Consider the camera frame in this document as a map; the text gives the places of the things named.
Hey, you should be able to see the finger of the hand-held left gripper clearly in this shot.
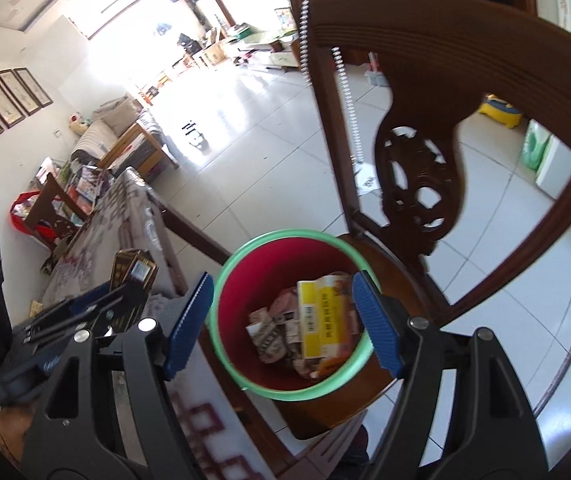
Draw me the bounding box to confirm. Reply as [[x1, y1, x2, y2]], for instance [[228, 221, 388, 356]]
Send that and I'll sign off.
[[30, 281, 137, 332], [12, 304, 122, 362]]

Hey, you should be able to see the yellow and white box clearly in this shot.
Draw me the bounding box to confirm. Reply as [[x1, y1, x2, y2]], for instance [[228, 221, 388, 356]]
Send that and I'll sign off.
[[297, 280, 357, 361]]

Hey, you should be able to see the brown drink carton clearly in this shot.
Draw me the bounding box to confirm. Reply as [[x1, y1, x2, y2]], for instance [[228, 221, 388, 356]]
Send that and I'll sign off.
[[110, 248, 160, 333]]

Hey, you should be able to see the red and white dustpan set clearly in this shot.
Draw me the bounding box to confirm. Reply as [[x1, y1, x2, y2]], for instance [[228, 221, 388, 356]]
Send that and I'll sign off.
[[363, 52, 386, 86]]

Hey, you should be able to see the orange plastic wrapper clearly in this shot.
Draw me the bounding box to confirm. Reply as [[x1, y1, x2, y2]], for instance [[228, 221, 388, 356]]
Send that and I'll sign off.
[[310, 352, 359, 381]]

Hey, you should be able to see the person's left forearm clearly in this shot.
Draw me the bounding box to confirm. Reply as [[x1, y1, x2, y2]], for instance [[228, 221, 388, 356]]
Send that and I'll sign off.
[[0, 400, 41, 471]]

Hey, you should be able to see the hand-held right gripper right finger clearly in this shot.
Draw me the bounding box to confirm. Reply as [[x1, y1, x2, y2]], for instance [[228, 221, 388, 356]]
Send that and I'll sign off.
[[351, 270, 550, 480]]

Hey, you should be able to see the dark wooden dining chair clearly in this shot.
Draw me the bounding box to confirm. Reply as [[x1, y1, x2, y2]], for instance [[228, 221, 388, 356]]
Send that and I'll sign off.
[[288, 0, 571, 441], [26, 175, 91, 256]]

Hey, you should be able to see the pink tissue wrapper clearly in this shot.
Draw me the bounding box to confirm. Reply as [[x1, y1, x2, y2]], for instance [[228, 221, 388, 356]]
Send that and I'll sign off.
[[250, 287, 301, 328]]

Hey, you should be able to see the red bin with green rim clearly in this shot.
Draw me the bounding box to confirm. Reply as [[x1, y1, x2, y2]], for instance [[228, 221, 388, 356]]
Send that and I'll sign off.
[[210, 229, 377, 402]]

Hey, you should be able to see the low television cabinet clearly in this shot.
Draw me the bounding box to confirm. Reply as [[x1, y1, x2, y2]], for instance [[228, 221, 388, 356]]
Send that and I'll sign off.
[[226, 25, 301, 71]]

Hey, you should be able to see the small dark stool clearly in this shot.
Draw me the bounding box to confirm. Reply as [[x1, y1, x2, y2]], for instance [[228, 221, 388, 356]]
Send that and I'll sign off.
[[183, 120, 211, 153]]

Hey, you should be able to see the patterned wrapper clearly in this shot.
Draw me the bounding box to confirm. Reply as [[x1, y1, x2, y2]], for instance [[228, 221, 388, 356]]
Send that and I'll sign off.
[[246, 317, 296, 363]]

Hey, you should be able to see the white paper sheet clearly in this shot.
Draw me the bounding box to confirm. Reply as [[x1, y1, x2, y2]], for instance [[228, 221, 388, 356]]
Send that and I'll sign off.
[[355, 160, 381, 196]]

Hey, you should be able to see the wooden sofa with cushions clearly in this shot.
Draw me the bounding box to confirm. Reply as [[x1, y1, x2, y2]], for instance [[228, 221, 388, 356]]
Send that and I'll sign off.
[[73, 95, 181, 181]]

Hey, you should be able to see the green plastic bag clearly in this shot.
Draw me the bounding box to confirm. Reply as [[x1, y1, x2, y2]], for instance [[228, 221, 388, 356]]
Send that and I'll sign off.
[[521, 120, 549, 171]]

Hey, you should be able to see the red cloth bag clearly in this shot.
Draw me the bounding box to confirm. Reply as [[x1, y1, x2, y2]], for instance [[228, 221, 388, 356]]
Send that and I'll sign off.
[[10, 192, 66, 251]]

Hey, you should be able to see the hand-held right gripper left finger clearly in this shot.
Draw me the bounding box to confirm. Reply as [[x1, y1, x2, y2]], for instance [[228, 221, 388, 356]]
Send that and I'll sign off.
[[20, 271, 215, 480]]

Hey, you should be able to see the yellow blue toy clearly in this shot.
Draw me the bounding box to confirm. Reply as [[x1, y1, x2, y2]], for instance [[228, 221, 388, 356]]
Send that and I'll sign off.
[[478, 92, 523, 131]]

